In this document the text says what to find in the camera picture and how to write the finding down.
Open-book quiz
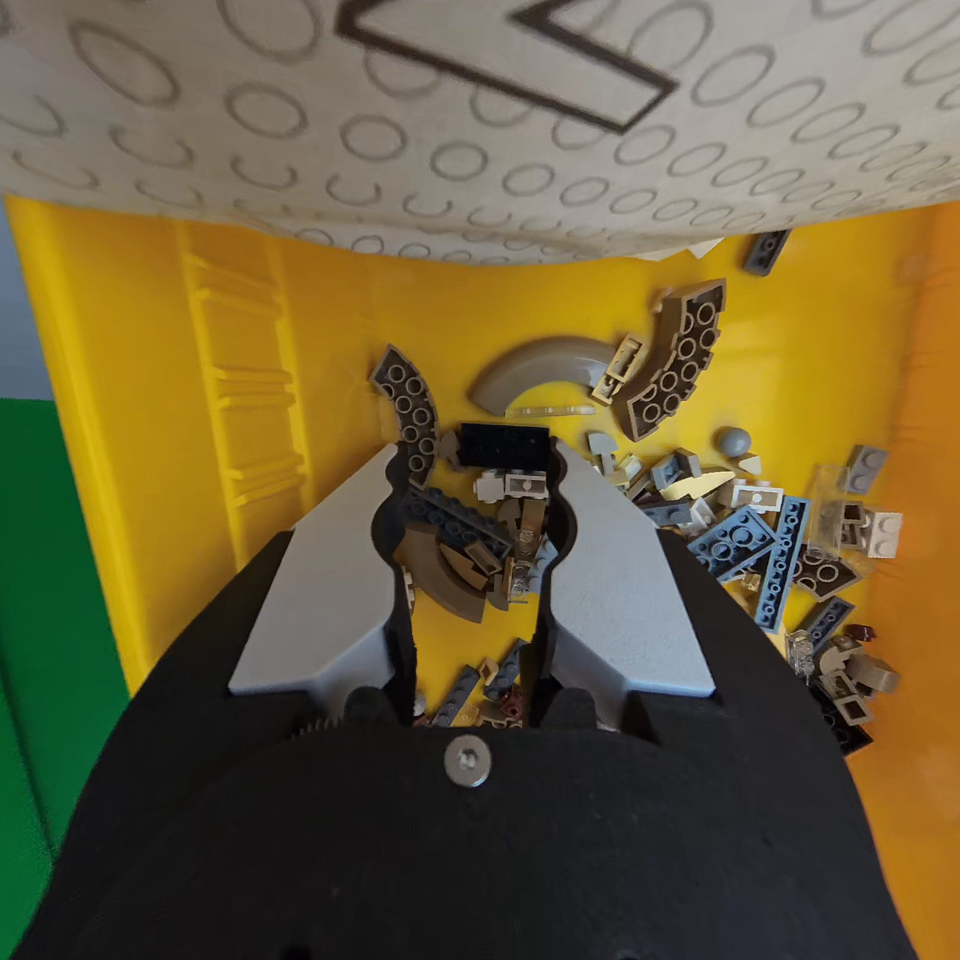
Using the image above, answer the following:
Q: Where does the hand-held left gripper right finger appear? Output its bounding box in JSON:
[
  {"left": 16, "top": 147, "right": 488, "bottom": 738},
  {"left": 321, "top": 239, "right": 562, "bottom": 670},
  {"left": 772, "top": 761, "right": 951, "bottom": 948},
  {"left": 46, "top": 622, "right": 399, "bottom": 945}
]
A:
[{"left": 531, "top": 437, "right": 717, "bottom": 727}]

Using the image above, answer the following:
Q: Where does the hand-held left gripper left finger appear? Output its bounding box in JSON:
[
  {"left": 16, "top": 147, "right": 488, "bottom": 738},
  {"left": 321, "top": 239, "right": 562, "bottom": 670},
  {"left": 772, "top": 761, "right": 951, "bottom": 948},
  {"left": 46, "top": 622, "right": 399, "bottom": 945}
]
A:
[{"left": 227, "top": 442, "right": 419, "bottom": 717}]

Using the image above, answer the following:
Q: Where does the black toy brick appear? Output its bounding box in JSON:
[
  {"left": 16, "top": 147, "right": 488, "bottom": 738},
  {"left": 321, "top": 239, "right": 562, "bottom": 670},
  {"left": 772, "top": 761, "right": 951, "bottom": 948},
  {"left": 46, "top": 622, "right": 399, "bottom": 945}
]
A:
[{"left": 457, "top": 422, "right": 552, "bottom": 470}]

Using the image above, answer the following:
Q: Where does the pile of toy bricks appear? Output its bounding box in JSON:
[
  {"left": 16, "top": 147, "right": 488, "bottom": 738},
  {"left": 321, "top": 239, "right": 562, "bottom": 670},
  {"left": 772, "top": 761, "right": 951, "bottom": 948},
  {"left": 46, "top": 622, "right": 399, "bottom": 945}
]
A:
[{"left": 367, "top": 228, "right": 905, "bottom": 757}]

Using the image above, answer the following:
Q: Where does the yellow plastic bin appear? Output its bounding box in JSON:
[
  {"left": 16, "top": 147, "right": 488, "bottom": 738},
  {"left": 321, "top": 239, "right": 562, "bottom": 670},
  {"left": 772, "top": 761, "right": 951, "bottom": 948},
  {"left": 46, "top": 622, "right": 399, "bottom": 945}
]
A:
[{"left": 3, "top": 191, "right": 960, "bottom": 960}]

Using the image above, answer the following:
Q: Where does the green plastic bin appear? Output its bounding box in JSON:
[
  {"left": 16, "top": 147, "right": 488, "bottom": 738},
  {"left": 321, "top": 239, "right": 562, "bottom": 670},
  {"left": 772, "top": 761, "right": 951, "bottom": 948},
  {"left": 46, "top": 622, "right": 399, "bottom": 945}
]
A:
[{"left": 0, "top": 397, "right": 132, "bottom": 960}]

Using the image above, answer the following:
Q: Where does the white numbered paper bag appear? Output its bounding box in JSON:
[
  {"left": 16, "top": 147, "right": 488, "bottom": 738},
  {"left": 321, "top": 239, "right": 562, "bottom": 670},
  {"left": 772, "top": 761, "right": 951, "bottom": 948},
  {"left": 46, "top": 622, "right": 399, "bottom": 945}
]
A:
[{"left": 0, "top": 0, "right": 960, "bottom": 265}]

